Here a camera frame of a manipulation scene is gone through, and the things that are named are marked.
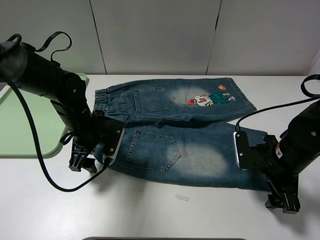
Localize clear tape piece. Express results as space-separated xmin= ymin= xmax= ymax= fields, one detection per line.
xmin=175 ymin=194 xmax=190 ymax=202

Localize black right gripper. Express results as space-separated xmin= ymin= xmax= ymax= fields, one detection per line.
xmin=249 ymin=135 xmax=300 ymax=214

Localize light green plastic tray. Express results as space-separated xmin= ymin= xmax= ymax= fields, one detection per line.
xmin=0 ymin=72 xmax=90 ymax=159

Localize dark monitor edge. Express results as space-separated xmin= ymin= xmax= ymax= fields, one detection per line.
xmin=82 ymin=236 xmax=245 ymax=240

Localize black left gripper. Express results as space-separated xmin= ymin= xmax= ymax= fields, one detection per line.
xmin=69 ymin=111 xmax=125 ymax=173

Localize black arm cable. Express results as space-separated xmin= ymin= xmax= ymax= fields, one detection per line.
xmin=4 ymin=31 xmax=113 ymax=193
xmin=234 ymin=74 xmax=320 ymax=133

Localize children's blue denim shorts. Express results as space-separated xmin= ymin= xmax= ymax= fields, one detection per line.
xmin=94 ymin=77 xmax=269 ymax=191

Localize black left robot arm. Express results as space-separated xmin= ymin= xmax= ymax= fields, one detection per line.
xmin=0 ymin=40 xmax=124 ymax=173

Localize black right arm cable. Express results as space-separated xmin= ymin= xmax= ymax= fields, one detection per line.
xmin=234 ymin=74 xmax=320 ymax=133

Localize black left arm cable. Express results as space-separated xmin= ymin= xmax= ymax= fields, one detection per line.
xmin=4 ymin=31 xmax=113 ymax=193

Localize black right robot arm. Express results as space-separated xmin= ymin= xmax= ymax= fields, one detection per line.
xmin=249 ymin=101 xmax=320 ymax=214

